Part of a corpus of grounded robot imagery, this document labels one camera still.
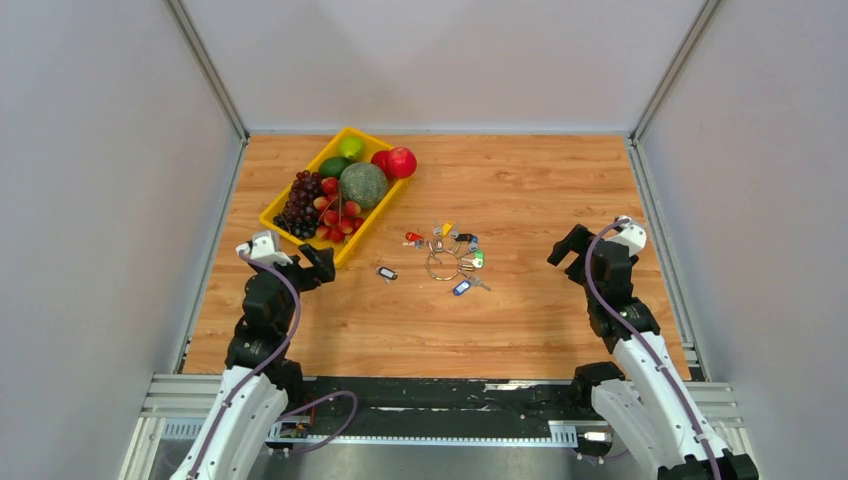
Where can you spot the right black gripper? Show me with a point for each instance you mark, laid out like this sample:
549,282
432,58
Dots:
578,241

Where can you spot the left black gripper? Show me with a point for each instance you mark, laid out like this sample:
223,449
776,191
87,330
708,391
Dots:
312,277

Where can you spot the key with green tag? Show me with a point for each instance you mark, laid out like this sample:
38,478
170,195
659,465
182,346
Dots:
471,261

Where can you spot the key with red tag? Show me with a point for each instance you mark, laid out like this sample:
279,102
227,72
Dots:
413,239

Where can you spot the large metal keyring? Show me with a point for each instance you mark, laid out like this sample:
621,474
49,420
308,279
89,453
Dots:
442,265

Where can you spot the key with blue tag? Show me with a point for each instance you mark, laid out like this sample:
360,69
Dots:
466,285

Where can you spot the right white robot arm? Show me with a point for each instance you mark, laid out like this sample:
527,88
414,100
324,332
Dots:
640,394

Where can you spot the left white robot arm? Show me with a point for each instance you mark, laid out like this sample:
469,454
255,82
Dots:
258,381

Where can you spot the dark purple grape bunch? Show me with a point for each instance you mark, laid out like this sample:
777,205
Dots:
299,216

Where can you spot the key with black tag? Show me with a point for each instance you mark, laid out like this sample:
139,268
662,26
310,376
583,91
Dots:
388,275

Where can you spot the green netted melon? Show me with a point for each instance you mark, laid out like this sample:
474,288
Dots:
364,184

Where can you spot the dark green avocado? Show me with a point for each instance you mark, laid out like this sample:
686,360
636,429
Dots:
334,166

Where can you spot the light green pear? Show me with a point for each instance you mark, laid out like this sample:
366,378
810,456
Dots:
352,148

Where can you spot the red apple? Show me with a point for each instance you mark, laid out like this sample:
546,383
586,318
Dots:
381,160
401,162

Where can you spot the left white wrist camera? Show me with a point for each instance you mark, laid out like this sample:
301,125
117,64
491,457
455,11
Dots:
264,248

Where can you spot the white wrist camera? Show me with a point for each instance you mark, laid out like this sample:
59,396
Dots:
264,248
629,234

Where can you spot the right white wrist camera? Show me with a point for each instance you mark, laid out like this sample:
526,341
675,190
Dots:
629,234

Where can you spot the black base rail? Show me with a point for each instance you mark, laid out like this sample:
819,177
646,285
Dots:
408,408

